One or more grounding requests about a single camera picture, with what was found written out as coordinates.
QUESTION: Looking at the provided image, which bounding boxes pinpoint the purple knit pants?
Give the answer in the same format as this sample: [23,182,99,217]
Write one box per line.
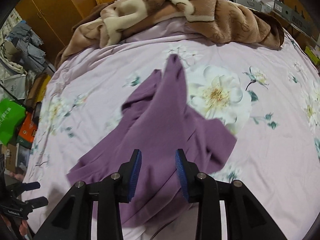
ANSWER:
[67,54,236,228]

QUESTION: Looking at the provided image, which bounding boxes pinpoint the pile of grey clothes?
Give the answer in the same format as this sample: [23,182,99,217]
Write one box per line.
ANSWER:
[4,21,48,74]

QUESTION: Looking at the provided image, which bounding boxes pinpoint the orange cardboard box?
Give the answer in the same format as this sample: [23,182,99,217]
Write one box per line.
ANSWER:
[17,113,37,149]

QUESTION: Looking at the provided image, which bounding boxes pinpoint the green shopping bag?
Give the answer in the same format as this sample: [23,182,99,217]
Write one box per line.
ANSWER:
[0,99,25,146]

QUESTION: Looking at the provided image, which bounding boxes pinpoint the pink floral duvet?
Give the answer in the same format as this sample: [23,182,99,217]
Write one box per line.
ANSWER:
[22,18,319,239]

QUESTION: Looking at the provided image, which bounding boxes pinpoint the brown fleece blanket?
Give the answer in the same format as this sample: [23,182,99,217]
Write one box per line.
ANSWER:
[55,0,284,67]

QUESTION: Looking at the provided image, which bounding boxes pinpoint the wooden wardrobe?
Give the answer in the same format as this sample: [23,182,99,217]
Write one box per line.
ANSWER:
[15,0,97,63]

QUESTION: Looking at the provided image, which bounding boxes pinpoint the grey DUSTO shoe box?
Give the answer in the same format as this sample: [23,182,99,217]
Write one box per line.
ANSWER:
[273,0,312,36]

